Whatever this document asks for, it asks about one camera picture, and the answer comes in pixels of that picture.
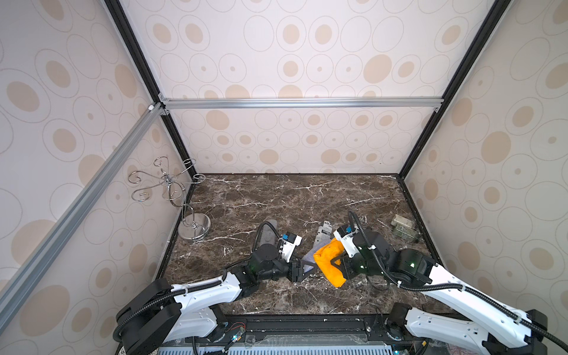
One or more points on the grey eyeglass case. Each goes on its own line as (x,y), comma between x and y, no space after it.
(268,233)

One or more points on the green clear box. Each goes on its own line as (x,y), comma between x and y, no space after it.
(405,228)

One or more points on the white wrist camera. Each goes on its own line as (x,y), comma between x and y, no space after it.
(288,242)
(345,234)

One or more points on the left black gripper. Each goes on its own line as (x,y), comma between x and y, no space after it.
(296,273)

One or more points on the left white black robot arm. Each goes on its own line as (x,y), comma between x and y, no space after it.
(162,312)

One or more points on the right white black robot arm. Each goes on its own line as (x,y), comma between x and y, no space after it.
(487,327)

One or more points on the horizontal aluminium frame bar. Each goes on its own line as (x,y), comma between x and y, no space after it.
(169,104)

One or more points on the chrome hook stand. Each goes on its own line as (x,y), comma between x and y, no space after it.
(193,227)

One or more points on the diagonal aluminium frame bar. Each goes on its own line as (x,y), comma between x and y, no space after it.
(38,263)

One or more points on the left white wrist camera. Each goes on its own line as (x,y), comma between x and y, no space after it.
(288,242)

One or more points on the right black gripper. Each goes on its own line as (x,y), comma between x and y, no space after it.
(347,267)

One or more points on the lavender eyeglass case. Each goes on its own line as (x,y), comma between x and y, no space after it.
(308,262)

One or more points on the orange cleaning cloth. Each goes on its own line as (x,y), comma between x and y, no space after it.
(327,259)

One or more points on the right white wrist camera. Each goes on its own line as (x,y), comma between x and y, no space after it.
(345,234)

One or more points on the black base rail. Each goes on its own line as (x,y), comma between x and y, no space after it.
(300,334)

